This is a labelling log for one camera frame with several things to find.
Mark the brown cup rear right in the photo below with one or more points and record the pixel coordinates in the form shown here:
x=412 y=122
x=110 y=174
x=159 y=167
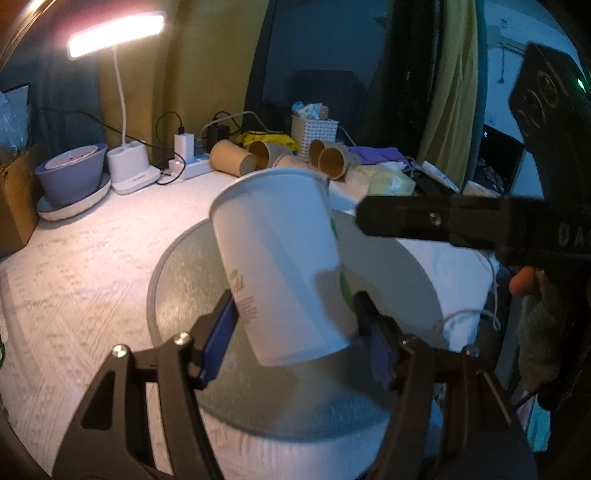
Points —
x=318 y=145

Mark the black power adapter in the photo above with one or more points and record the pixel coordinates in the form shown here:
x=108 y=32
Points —
x=215 y=133

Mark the round grey placemat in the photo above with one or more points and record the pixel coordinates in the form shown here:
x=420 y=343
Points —
x=321 y=399

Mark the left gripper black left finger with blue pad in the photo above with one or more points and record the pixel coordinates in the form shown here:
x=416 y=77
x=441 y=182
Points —
x=108 y=436

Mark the white lace tablecloth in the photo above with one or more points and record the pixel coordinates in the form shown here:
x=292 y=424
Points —
x=80 y=287

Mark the brown cup front right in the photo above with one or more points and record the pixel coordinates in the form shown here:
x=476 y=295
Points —
x=336 y=163

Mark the white perforated basket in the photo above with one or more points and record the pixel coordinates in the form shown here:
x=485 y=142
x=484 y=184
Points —
x=305 y=131

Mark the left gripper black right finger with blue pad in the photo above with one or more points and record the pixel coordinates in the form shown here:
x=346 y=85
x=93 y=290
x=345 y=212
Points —
x=452 y=418

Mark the dark monitor screen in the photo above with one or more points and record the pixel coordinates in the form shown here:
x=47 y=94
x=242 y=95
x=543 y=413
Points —
x=499 y=159

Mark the cardboard box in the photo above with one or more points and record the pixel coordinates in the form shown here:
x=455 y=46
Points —
x=20 y=192

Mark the yellow curtain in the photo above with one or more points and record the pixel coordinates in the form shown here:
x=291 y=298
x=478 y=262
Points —
x=404 y=74

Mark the grey patterned paper cup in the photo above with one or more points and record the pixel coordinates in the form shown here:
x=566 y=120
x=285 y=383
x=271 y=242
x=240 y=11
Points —
x=267 y=153

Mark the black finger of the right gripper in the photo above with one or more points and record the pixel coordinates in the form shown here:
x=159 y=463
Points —
x=478 y=223

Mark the floral brown paper cup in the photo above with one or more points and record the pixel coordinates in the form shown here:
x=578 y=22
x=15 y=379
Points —
x=286 y=161

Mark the pink inner bowl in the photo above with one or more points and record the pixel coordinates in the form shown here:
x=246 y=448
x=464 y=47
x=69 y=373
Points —
x=70 y=157

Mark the purple bowl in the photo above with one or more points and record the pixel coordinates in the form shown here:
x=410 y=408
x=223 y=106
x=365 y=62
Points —
x=74 y=182

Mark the yellow patterned pouch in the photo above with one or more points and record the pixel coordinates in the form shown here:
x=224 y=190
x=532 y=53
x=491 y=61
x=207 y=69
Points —
x=245 y=139

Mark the purple cloth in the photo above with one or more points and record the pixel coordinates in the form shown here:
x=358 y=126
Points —
x=375 y=156

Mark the yellow tissue pack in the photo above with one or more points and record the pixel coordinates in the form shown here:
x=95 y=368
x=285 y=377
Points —
x=385 y=181

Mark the white power strip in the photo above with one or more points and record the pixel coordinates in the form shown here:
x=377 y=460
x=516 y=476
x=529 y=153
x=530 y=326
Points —
x=199 y=166

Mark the white USB charger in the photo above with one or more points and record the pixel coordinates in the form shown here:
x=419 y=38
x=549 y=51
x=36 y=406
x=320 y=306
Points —
x=184 y=147

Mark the plain brown paper cup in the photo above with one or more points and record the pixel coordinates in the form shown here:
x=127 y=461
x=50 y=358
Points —
x=228 y=158

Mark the white desk lamp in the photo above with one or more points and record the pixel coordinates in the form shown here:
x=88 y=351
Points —
x=128 y=164

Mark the white paper cup green dots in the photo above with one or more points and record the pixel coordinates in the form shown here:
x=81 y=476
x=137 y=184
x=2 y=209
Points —
x=280 y=253

